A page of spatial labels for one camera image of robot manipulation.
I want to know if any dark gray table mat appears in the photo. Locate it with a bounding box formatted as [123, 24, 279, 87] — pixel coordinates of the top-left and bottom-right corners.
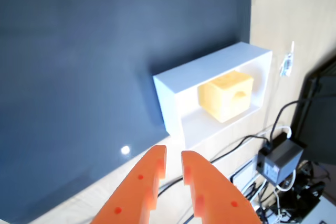
[0, 0, 253, 223]

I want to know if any white cable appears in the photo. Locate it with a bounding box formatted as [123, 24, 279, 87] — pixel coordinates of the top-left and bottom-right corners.
[274, 168, 297, 193]
[272, 125, 293, 140]

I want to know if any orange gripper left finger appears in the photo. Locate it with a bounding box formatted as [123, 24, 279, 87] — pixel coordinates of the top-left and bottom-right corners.
[90, 145, 167, 224]

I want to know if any black cable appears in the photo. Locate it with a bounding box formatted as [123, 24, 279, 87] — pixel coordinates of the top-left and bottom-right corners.
[209, 134, 271, 164]
[269, 100, 302, 143]

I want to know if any yellow toy block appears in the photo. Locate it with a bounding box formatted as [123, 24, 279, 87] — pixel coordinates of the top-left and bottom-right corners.
[198, 70, 255, 124]

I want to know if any gray power adapter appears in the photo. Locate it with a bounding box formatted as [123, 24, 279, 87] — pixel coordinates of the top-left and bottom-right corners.
[256, 139, 305, 186]

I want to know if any white open cardboard box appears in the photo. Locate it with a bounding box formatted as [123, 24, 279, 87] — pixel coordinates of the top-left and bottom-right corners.
[153, 41, 273, 149]

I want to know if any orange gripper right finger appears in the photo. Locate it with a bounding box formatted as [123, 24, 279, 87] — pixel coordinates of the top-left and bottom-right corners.
[181, 150, 263, 224]

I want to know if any black monitor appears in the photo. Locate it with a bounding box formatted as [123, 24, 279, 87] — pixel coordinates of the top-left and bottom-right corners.
[291, 55, 336, 166]

